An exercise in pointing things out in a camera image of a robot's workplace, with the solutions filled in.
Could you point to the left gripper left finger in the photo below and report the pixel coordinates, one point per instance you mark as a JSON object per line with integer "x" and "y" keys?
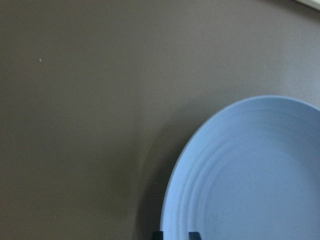
{"x": 157, "y": 235}

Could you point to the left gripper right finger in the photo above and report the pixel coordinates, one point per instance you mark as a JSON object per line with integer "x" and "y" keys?
{"x": 194, "y": 235}

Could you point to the blue plate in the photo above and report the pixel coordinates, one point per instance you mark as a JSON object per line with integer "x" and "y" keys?
{"x": 251, "y": 172}

